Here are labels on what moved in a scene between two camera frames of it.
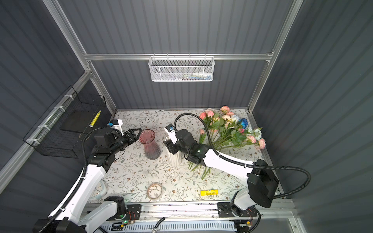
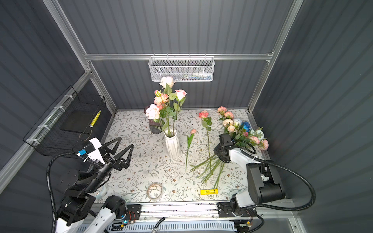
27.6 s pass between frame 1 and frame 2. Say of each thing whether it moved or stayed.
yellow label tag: stayed
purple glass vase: moved
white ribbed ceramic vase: moved
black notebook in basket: stayed
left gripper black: moved
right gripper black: moved
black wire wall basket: stayed
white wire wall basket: stayed
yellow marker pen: stayed
